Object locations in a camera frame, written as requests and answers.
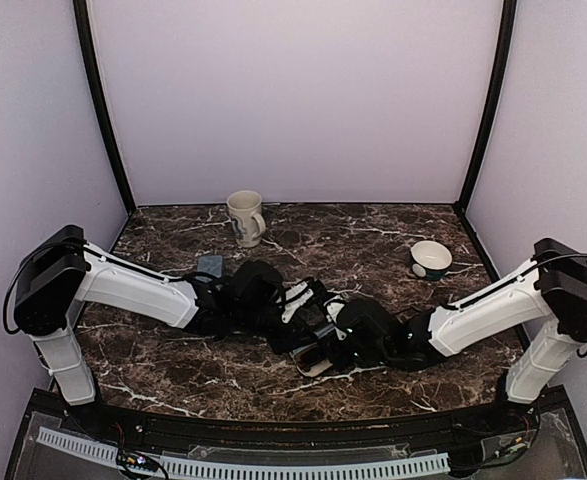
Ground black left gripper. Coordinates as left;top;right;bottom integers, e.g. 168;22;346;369
234;297;318;357

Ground left black frame post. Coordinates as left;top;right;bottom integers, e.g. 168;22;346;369
72;0;137;215

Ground black frame post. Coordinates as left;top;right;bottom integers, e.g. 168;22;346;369
455;0;518;215
72;0;137;215

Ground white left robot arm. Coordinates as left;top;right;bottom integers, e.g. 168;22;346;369
2;225;312;436

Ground cream ceramic mug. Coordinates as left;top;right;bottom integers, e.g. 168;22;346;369
226;190;267;248

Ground white slotted cable duct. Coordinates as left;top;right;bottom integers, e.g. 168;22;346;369
36;427;450;479

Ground white and green bowl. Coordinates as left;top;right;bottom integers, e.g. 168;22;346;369
410;240;453;281

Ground right black frame post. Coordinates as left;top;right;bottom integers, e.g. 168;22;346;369
455;0;518;215

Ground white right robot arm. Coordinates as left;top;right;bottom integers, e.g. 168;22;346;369
324;238;587;434

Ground black hard glasses case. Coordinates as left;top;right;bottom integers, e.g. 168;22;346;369
289;312;335;378

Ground brown tortoiseshell sunglasses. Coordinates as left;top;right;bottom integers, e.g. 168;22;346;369
294;349;326;371

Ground blue textured glasses case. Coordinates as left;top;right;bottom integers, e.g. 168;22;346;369
197;255;224;277

